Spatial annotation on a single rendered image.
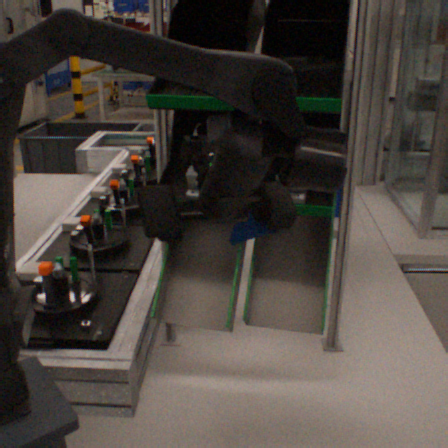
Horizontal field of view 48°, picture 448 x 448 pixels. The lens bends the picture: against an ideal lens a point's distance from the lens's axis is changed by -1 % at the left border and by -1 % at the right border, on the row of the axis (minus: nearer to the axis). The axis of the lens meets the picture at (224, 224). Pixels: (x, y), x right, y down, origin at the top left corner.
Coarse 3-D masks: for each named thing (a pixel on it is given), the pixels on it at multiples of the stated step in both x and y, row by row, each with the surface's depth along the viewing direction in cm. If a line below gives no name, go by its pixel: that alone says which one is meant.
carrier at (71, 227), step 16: (64, 224) 127; (80, 224) 129; (96, 224) 118; (64, 240) 123; (80, 240) 118; (96, 240) 118; (112, 240) 118; (128, 240) 120; (144, 240) 123; (48, 256) 115; (64, 256) 115; (80, 256) 115; (96, 256) 114; (112, 256) 115; (128, 256) 115; (144, 256) 115; (112, 272) 110; (128, 272) 109
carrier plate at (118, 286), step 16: (80, 272) 108; (96, 272) 108; (112, 288) 102; (128, 288) 102; (112, 304) 96; (64, 320) 91; (80, 320) 91; (96, 320) 91; (112, 320) 91; (32, 336) 86; (48, 336) 86; (64, 336) 86; (80, 336) 87; (96, 336) 87; (112, 336) 88
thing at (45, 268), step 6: (42, 264) 88; (48, 264) 88; (54, 264) 91; (42, 270) 88; (48, 270) 88; (42, 276) 89; (48, 276) 88; (48, 282) 89; (48, 288) 89; (48, 294) 90; (48, 300) 90; (54, 300) 91
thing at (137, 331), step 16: (80, 208) 145; (48, 240) 126; (32, 256) 118; (160, 256) 117; (16, 272) 110; (144, 272) 110; (144, 288) 105; (128, 304) 98; (144, 304) 98; (128, 320) 93; (144, 320) 93; (128, 336) 89; (144, 336) 93; (144, 352) 93; (144, 368) 94
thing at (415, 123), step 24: (432, 0) 145; (432, 24) 145; (408, 48) 168; (432, 48) 145; (408, 72) 167; (432, 72) 145; (408, 96) 167; (432, 96) 144; (408, 120) 167; (432, 120) 144; (408, 144) 166; (408, 168) 166; (408, 192) 166
